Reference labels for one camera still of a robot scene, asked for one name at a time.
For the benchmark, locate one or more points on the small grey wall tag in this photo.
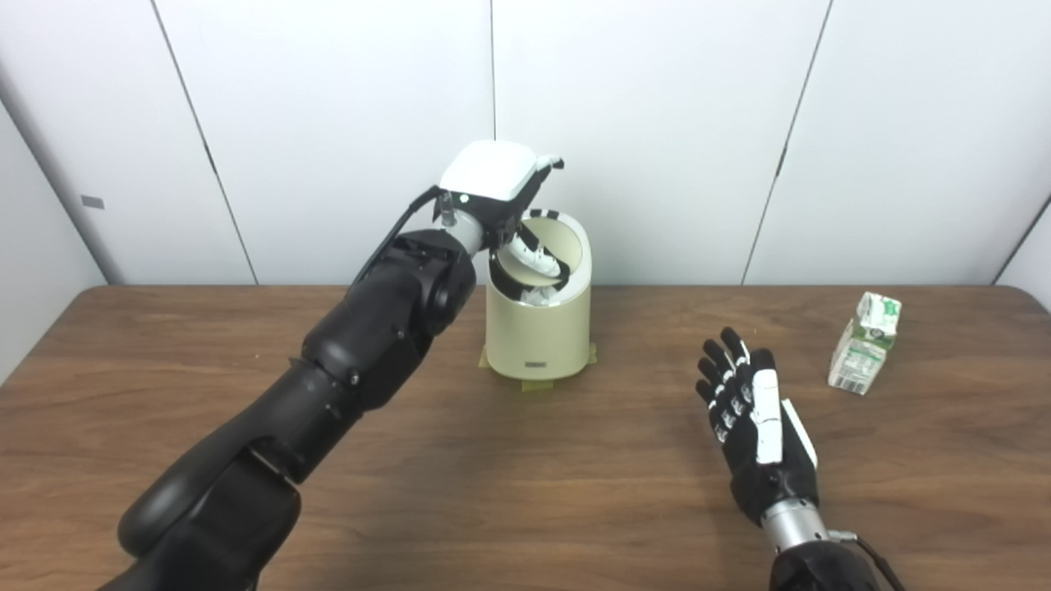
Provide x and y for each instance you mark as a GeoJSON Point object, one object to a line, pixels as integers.
{"type": "Point", "coordinates": [92, 202]}

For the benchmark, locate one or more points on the cream-colored bin body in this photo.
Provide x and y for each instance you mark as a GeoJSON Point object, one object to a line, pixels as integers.
{"type": "Point", "coordinates": [538, 336]}

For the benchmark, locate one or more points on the cream round bin lid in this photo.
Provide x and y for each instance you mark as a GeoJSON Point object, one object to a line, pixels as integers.
{"type": "Point", "coordinates": [565, 240]}

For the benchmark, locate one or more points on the white green milk carton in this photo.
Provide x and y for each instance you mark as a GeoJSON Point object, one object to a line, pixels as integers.
{"type": "Point", "coordinates": [860, 361]}

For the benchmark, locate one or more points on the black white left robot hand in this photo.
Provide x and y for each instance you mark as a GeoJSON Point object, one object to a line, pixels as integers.
{"type": "Point", "coordinates": [488, 168]}

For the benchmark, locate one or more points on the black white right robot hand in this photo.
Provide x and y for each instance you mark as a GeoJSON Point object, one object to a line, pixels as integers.
{"type": "Point", "coordinates": [764, 460]}

